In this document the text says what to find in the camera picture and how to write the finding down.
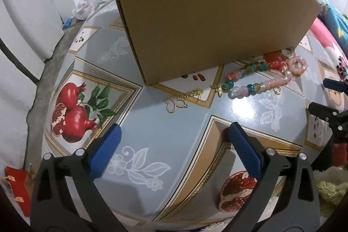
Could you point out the white plastic bag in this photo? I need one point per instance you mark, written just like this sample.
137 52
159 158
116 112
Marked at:
87 5

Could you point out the pink floral pillow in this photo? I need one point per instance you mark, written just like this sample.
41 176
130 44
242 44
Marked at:
323 33

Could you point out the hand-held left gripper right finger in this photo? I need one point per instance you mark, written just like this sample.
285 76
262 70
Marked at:
246 150

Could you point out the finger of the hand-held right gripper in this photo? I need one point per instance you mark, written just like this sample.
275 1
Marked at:
334 123
333 84

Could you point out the blue patterned blanket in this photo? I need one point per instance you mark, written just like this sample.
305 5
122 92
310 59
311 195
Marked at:
335 20

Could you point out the green shaggy rug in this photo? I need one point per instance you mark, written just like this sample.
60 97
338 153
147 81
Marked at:
330 188

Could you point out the fruit print tablecloth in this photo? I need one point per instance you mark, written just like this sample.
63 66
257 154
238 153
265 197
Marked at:
163 134

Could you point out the small blue wrapper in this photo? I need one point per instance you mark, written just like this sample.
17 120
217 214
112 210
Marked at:
67 23

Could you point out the brown cardboard box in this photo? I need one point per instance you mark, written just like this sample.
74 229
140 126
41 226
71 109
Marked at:
204 17

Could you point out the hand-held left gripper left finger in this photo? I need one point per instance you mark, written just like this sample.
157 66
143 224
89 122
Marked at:
106 149

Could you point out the red paper packet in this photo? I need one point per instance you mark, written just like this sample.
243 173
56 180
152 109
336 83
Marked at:
19 188

